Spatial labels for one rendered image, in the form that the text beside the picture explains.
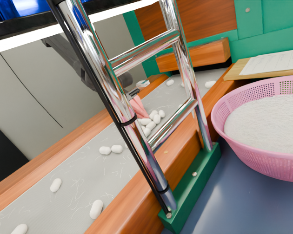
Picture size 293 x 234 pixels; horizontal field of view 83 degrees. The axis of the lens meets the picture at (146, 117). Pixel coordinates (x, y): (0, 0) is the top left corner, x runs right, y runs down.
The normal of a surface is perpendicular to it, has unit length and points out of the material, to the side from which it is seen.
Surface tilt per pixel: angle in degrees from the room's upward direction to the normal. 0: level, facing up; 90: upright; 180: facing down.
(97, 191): 0
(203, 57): 90
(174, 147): 0
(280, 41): 90
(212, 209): 0
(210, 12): 90
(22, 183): 45
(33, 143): 90
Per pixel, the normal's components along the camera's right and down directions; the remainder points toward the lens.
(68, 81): 0.68, 0.09
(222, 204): -0.37, -0.82
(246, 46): -0.62, 0.56
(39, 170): 0.23, -0.53
